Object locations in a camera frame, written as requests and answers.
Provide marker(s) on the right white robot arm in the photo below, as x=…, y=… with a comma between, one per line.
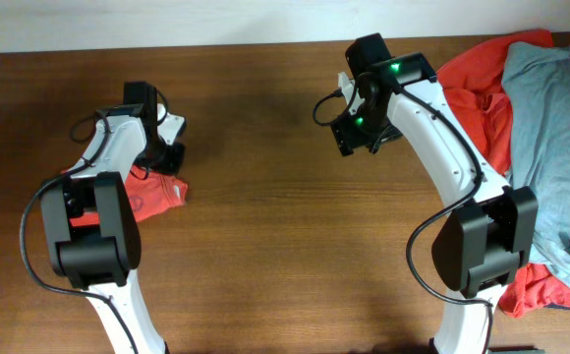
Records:
x=469, y=252

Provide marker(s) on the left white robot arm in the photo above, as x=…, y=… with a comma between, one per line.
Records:
x=92, y=235

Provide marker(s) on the grey t-shirt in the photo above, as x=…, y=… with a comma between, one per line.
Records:
x=537, y=82

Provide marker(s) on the orange printed t-shirt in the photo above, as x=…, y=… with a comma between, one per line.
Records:
x=152, y=193

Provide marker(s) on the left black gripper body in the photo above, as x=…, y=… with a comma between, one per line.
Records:
x=161, y=156

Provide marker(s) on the orange shirt in pile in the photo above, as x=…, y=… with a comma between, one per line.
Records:
x=472, y=86

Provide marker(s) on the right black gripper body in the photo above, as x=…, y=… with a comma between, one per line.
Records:
x=364, y=128

